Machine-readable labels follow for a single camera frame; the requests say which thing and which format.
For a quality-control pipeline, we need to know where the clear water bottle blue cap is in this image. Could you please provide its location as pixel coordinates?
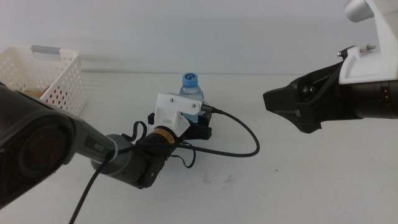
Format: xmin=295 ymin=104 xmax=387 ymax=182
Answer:
xmin=178 ymin=72 xmax=206 ymax=124

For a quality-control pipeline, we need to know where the yellow liquid bottle white cap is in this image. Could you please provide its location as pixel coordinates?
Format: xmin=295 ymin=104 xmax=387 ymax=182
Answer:
xmin=23 ymin=88 xmax=47 ymax=100

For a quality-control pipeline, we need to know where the white perforated plastic basket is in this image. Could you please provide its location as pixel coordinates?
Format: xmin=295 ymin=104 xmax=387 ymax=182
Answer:
xmin=0 ymin=45 xmax=88 ymax=118

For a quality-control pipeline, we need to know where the thin black left gripper wire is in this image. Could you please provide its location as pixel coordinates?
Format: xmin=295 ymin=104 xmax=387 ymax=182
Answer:
xmin=121 ymin=120 xmax=197 ymax=169

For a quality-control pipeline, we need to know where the black braided left camera cable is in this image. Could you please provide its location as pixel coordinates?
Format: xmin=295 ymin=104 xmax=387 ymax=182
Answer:
xmin=68 ymin=103 xmax=261 ymax=224

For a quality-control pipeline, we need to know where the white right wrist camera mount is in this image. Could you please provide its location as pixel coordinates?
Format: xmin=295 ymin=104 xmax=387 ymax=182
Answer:
xmin=336 ymin=0 xmax=398 ymax=86

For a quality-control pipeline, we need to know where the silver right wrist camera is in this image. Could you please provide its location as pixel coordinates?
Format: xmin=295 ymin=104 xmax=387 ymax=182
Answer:
xmin=343 ymin=0 xmax=376 ymax=24

